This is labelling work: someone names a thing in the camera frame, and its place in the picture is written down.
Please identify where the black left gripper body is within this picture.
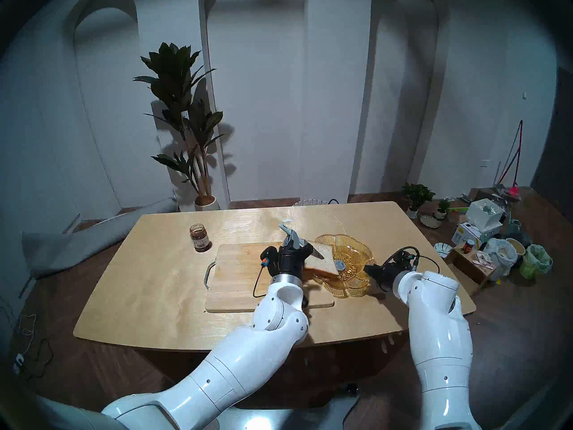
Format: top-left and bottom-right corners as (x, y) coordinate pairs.
(262, 245), (314, 277)

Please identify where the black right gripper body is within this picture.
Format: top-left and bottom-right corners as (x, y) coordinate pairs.
(381, 251), (420, 293)

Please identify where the grey handled table knife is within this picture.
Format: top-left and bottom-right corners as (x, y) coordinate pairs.
(278, 221), (325, 260)

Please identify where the amber glass plate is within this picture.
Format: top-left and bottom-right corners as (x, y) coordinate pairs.
(312, 233), (376, 299)

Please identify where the white bread slice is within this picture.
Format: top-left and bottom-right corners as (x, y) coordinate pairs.
(304, 241), (341, 276)

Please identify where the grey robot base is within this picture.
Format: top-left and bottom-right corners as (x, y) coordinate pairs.
(215, 382), (361, 430)

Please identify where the glass jam jar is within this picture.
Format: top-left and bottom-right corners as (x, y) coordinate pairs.
(189, 224), (211, 253)

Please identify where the wooden cutting board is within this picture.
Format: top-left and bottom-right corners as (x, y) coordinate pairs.
(204, 242), (335, 313)

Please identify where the white yellow printed carton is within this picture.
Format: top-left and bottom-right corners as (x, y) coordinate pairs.
(451, 222), (482, 248)

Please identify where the bushy small potted plant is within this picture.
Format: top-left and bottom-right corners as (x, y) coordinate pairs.
(402, 182), (436, 219)

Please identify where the white box appliance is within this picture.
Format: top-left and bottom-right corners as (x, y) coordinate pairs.
(465, 199), (504, 232)

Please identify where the white plastic bag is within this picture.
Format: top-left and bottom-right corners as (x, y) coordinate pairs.
(483, 237), (517, 282)

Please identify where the green mesh bag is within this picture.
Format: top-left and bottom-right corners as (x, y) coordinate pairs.
(519, 245), (553, 280)

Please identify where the dark door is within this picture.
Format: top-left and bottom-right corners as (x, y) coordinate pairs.
(530, 66), (573, 210)

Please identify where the rolled grey mat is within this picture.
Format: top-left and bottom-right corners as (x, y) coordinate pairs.
(21, 197), (177, 280)

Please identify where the tall potted plant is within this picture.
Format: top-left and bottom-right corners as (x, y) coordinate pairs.
(133, 43), (224, 211)

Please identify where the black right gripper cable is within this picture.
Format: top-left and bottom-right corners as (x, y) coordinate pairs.
(387, 247), (441, 273)

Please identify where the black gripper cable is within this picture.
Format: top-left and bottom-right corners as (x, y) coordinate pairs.
(387, 247), (441, 273)
(252, 261), (274, 298)

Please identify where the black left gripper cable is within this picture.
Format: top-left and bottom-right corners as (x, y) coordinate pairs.
(252, 261), (274, 298)

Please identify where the black floor cable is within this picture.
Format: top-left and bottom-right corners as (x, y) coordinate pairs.
(20, 337), (54, 380)

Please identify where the white floor cable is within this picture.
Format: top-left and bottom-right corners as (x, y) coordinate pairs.
(13, 314), (37, 356)

